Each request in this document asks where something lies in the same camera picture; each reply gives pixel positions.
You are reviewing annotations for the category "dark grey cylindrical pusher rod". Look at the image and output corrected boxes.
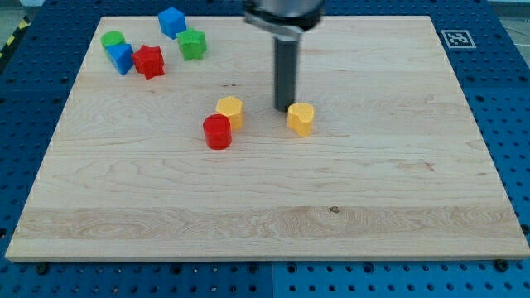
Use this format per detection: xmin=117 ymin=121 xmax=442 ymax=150
xmin=273 ymin=35 xmax=298 ymax=112

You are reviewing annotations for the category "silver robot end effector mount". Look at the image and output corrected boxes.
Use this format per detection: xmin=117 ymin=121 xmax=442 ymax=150
xmin=242 ymin=0 xmax=325 ymax=41

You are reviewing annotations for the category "yellow hexagon block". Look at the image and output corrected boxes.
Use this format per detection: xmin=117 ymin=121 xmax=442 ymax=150
xmin=215 ymin=96 xmax=244 ymax=130

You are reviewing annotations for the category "yellow heart block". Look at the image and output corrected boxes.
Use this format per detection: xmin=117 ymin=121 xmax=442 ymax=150
xmin=287 ymin=103 xmax=315 ymax=137

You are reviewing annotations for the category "green star block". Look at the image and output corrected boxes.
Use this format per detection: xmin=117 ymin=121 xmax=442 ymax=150
xmin=176 ymin=27 xmax=207 ymax=60

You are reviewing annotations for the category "red cylinder block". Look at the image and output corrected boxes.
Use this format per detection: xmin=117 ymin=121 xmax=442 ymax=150
xmin=203 ymin=113 xmax=232 ymax=150

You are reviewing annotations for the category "blue cube block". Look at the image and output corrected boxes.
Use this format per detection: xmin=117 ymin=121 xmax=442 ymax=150
xmin=157 ymin=7 xmax=187 ymax=40

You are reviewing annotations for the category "red star block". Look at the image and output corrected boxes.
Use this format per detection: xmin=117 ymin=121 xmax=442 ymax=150
xmin=132 ymin=45 xmax=165 ymax=80

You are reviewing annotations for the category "blue triangle block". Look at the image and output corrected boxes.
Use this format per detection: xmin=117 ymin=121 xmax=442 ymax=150
xmin=106 ymin=44 xmax=133 ymax=75

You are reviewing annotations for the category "light wooden board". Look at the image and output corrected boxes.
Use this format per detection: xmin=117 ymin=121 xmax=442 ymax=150
xmin=6 ymin=16 xmax=529 ymax=262

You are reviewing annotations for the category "white fiducial marker tag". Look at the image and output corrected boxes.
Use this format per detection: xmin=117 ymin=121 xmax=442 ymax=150
xmin=441 ymin=30 xmax=476 ymax=49

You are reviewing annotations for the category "green cylinder block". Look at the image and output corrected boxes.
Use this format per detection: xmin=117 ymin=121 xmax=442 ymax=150
xmin=100 ymin=31 xmax=125 ymax=61

